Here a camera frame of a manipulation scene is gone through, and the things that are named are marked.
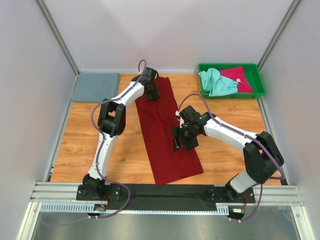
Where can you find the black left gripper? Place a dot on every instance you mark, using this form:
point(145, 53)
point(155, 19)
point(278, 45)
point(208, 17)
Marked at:
point(155, 94)

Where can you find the green plastic tray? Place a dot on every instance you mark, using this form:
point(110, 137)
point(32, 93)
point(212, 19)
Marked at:
point(252, 75)

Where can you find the dark red t shirt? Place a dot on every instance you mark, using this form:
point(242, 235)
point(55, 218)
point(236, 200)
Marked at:
point(157, 119)

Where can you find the teal t shirt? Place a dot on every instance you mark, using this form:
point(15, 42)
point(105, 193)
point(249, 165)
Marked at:
point(216, 85)

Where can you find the pink t shirt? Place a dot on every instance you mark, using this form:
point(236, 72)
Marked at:
point(237, 74)

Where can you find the slotted grey cable duct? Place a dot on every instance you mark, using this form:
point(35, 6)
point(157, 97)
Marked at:
point(91, 208)

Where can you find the folded grey blue t shirt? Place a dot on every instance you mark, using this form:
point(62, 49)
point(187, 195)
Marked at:
point(94, 87)

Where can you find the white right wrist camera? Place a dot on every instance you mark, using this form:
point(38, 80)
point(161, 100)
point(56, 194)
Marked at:
point(177, 115)

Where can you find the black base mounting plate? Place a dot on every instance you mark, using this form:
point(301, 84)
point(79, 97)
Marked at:
point(184, 197)

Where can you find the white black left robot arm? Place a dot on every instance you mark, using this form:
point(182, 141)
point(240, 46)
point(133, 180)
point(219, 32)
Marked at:
point(110, 125)

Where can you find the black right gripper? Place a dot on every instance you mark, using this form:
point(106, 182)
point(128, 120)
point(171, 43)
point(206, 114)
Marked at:
point(177, 132)

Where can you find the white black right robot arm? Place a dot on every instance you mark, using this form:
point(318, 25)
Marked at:
point(262, 157)

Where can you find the aluminium front frame rail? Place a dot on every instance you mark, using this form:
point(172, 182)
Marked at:
point(272, 195)

